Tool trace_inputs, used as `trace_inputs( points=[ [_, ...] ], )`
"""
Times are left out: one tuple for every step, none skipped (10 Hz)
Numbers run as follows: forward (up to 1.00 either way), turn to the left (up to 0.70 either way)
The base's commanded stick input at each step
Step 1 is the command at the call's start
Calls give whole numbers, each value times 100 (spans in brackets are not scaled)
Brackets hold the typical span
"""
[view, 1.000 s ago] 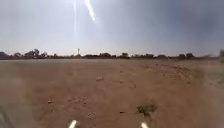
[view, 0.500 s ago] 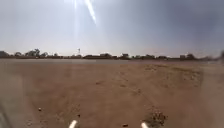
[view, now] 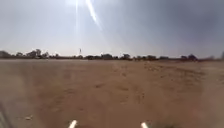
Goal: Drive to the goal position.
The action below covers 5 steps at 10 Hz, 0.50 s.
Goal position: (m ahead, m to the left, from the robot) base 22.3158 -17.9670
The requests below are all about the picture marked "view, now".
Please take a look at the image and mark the robot's own part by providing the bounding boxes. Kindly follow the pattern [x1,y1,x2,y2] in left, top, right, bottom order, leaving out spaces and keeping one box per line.
[140,121,149,128]
[68,119,78,128]

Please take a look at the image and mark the row of trees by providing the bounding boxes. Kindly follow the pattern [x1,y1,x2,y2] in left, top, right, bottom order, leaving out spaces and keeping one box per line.
[0,48,224,62]

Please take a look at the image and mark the brown bare dirt ground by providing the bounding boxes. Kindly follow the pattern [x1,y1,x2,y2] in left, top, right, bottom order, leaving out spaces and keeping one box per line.
[0,58,224,128]

